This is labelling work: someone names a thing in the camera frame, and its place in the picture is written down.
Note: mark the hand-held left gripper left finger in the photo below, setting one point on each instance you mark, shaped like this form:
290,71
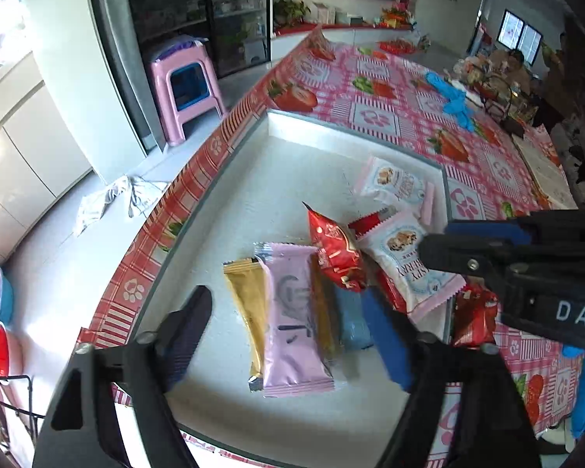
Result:
190,336

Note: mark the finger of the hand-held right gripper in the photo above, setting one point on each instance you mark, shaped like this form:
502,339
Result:
458,253
487,229

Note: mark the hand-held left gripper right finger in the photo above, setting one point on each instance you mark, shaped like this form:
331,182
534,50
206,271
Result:
387,346

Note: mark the blue snack packet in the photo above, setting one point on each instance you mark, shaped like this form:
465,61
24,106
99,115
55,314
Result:
353,321

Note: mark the red snack packet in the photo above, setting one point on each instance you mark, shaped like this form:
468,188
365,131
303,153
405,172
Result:
473,317
365,224
392,295
334,248

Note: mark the narrow pink snack packet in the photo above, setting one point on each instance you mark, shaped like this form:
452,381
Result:
428,204

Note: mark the white pink snack packet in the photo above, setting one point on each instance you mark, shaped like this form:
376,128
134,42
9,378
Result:
390,180
399,253

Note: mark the golden yellow snack packet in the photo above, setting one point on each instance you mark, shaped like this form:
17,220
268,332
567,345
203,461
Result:
246,312

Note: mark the brown gold snack packet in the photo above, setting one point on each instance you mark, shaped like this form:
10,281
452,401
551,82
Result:
324,321

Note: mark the plain pink snack packet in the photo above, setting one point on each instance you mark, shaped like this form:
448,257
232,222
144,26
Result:
292,331

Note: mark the white rectangular tray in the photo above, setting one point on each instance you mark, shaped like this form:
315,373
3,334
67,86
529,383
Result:
253,195

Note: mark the white folded cartoon mat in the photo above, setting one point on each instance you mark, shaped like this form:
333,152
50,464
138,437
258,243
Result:
541,165

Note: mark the black rectangular box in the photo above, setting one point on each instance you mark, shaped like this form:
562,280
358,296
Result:
514,126

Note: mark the blue plastic bag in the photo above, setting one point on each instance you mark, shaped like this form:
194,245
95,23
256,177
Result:
460,109

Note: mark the pink strawberry print tablecloth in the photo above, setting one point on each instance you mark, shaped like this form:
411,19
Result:
380,122

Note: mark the blue disposable glove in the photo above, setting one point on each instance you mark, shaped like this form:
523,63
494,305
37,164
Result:
438,83

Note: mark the crumpled grey white cloth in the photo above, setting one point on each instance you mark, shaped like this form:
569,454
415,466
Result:
112,197

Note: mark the window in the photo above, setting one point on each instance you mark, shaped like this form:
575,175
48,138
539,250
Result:
519,34

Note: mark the orange gift boxes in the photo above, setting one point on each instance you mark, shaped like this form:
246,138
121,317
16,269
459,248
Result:
397,17

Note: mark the white low counter red top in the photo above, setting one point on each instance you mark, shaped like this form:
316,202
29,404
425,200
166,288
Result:
346,34

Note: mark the pink plastic stool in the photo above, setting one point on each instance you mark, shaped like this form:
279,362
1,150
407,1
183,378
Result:
161,87

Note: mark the white kitchen cabinets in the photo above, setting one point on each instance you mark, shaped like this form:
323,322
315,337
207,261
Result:
24,146

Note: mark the grey refrigerator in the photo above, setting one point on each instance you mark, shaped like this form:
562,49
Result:
122,58

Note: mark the green potted plant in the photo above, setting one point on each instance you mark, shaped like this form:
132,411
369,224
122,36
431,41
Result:
290,9

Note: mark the black framed glass display cabinet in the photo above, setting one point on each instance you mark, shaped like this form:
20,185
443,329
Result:
200,9

